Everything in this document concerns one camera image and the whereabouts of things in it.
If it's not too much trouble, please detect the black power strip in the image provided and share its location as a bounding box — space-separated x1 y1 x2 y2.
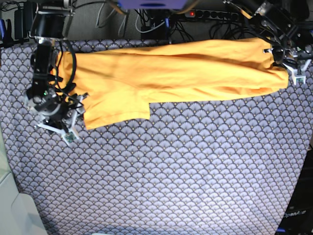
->
183 9 240 22

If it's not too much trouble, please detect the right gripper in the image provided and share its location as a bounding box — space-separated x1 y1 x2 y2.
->
24 89 89 145

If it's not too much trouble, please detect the blue box overhead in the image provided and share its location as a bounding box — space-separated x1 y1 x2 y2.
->
117 0 187 9

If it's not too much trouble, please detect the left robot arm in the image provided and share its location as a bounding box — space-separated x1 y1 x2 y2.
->
224 0 313 85

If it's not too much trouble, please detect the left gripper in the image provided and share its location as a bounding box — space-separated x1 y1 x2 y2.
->
264 45 313 85

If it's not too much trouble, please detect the black OpenArm box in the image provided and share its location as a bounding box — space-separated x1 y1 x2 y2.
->
276 150 313 235

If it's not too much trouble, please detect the blue fan-patterned table cloth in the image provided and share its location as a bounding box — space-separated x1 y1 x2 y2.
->
0 45 313 235

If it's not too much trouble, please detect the white bin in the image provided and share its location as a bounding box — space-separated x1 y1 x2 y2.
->
0 137 47 235

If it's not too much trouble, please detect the blue handled clamp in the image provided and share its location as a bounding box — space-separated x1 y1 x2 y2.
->
164 18 170 41

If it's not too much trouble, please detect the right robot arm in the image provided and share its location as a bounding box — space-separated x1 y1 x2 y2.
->
24 0 88 144

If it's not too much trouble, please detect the yellow T-shirt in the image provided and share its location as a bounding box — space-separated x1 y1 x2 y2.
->
50 36 291 130

